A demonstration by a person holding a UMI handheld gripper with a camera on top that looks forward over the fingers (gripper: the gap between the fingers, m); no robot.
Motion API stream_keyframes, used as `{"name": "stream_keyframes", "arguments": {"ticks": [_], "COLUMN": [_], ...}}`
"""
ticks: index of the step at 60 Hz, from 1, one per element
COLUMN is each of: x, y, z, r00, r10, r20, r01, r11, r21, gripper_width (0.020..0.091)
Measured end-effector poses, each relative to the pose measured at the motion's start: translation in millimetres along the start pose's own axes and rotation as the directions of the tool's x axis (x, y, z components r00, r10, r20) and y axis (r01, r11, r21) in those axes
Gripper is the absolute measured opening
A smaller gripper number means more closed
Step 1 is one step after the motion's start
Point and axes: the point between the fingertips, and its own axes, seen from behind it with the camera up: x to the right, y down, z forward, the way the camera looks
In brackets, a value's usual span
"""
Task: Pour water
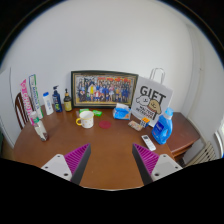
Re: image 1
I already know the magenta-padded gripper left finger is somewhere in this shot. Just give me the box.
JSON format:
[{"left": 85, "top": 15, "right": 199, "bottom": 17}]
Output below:
[{"left": 40, "top": 143, "right": 92, "bottom": 185}]

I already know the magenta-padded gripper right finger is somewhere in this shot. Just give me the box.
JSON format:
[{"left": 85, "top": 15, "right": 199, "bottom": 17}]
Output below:
[{"left": 132, "top": 143, "right": 184, "bottom": 186}]

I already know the clear green-labelled drink bottle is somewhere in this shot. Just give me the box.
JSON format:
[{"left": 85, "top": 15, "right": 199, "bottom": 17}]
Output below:
[{"left": 29, "top": 111, "right": 50, "bottom": 142}]

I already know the white remote control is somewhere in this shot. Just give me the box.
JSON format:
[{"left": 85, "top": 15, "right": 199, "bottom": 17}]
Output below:
[{"left": 141, "top": 134, "right": 157, "bottom": 152}]

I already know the blue detergent bottle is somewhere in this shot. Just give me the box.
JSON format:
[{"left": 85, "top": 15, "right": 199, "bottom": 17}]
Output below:
[{"left": 151, "top": 107, "right": 175, "bottom": 145}]

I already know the small patterned pouch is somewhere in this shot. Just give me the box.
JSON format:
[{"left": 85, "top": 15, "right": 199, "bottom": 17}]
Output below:
[{"left": 127, "top": 120, "right": 144, "bottom": 132}]

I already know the colourful puzzle cube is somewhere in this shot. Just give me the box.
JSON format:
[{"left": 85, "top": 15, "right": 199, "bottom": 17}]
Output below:
[{"left": 139, "top": 117, "right": 151, "bottom": 129}]

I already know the white yellow-rimmed mug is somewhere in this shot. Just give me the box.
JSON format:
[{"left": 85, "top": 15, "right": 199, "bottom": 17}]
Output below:
[{"left": 75, "top": 110, "right": 95, "bottom": 129}]

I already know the round red coaster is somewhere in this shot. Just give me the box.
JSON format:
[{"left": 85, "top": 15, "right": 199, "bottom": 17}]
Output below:
[{"left": 98, "top": 120, "right": 113, "bottom": 130}]

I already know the brown wooden side table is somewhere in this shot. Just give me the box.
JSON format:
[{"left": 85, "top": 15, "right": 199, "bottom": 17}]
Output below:
[{"left": 166, "top": 112, "right": 202, "bottom": 158}]

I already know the blue tissue pack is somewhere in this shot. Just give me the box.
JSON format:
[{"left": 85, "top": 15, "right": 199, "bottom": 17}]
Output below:
[{"left": 112, "top": 102, "right": 132, "bottom": 121}]

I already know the dark yellow-labelled pump bottle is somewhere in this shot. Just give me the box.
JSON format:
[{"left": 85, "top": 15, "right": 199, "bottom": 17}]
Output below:
[{"left": 63, "top": 88, "right": 73, "bottom": 112}]

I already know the white radiator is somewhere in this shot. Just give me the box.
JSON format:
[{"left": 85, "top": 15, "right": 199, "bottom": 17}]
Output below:
[{"left": 186, "top": 140, "right": 218, "bottom": 167}]

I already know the white blue-capped bottle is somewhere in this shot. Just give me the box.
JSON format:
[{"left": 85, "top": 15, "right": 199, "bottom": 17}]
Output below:
[{"left": 42, "top": 91, "right": 55, "bottom": 116}]

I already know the blue pump bottle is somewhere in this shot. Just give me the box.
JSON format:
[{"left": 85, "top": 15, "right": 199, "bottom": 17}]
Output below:
[{"left": 52, "top": 85, "right": 63, "bottom": 113}]

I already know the white paper gift bag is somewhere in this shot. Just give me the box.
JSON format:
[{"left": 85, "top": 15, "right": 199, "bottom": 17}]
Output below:
[{"left": 130, "top": 67, "right": 174, "bottom": 128}]

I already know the brown wooden chair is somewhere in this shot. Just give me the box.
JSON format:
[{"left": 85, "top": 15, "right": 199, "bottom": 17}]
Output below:
[{"left": 14, "top": 91, "right": 34, "bottom": 130}]

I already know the framed group photo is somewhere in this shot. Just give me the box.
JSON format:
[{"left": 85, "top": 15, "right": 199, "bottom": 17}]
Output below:
[{"left": 70, "top": 70, "right": 139, "bottom": 109}]

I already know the pink shuttlecock tube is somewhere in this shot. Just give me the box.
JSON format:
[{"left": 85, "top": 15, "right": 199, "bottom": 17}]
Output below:
[{"left": 19, "top": 78, "right": 37, "bottom": 126}]

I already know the white green shuttlecock tube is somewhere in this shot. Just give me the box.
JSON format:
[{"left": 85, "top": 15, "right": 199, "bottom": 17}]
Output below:
[{"left": 28, "top": 73, "right": 45, "bottom": 119}]

